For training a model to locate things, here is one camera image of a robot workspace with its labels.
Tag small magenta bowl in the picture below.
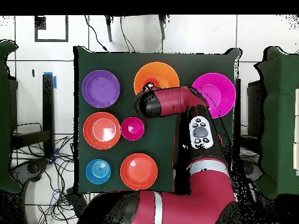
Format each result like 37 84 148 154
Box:
120 117 145 142

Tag wide purple bowl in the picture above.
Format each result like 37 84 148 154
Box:
81 69 121 109

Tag large yellow-orange bowl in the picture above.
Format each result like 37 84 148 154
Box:
133 61 180 96

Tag black square floor frame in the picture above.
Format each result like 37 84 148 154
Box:
34 15 69 43

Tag black cable with plug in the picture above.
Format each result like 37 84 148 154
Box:
84 15 110 53

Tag grey stand leg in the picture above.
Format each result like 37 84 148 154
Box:
158 15 167 40
104 15 113 43

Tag black metal stand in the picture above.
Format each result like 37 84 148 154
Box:
233 78 261 162
11 73 55 158

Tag small light blue bowl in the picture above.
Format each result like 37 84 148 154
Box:
85 159 112 186

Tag wide red-orange bowl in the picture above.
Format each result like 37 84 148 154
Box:
83 111 121 151
120 153 159 191

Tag black floor power box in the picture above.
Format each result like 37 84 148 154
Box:
65 186 87 215

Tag tangled floor cables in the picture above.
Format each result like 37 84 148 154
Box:
13 135 78 224

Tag large pink bowl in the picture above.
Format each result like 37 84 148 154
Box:
191 72 237 119

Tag dark green tablecloth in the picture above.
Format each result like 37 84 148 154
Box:
72 45 241 196

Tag blue tape strip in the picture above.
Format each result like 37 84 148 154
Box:
43 72 57 89

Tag green cloth covered table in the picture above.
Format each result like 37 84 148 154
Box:
253 45 299 198
0 38 23 194

